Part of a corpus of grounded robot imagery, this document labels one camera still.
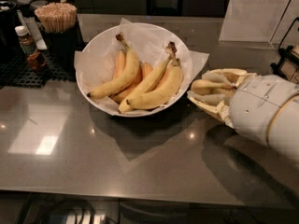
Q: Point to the white bowl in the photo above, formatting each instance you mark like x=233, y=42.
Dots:
x=93, y=47

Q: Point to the white flat utensil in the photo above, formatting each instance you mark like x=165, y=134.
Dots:
x=31, y=25

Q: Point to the small white-capped sauce bottle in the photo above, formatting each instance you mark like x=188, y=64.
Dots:
x=25, y=39

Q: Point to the orange banana right edge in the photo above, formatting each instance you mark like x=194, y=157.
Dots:
x=122, y=94

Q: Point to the black container far left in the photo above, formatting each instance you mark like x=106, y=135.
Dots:
x=8, y=37

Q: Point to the orange banana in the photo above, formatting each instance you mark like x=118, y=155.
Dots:
x=120, y=63
x=146, y=68

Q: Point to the black grid mat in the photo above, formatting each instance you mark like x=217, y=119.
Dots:
x=15, y=72

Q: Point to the dark lidded jar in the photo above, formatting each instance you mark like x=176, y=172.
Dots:
x=36, y=4
x=24, y=7

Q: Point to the long yellow banana left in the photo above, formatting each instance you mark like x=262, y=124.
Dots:
x=125, y=79

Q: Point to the black chopstick holder cup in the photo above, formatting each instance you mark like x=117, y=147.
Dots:
x=63, y=46

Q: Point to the white paper liner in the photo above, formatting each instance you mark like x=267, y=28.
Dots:
x=149, y=44

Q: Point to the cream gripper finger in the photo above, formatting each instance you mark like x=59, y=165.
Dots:
x=230, y=76
x=215, y=105

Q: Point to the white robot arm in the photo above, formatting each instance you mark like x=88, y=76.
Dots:
x=283, y=133

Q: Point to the small red-brown jar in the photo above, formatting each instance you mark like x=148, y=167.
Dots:
x=36, y=61

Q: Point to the orange banana back left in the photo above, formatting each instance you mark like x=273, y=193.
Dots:
x=120, y=63

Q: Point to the bundle of wooden chopsticks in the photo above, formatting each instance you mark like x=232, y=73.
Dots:
x=57, y=17

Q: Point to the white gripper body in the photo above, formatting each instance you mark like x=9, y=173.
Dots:
x=257, y=106

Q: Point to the orange banana middle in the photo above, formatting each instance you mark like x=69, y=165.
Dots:
x=146, y=68

